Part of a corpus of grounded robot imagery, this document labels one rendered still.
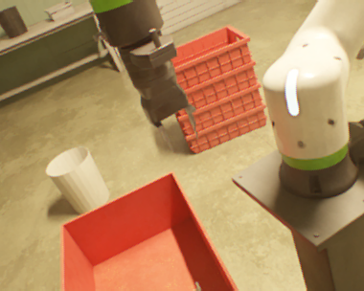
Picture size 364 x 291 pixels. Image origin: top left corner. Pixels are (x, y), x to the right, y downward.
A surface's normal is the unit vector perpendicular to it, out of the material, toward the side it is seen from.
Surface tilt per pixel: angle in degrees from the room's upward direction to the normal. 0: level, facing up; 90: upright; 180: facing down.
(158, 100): 87
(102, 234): 90
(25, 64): 90
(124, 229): 90
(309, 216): 0
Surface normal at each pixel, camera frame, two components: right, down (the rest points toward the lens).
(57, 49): 0.29, 0.42
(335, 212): -0.33, -0.80
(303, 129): -0.30, 0.60
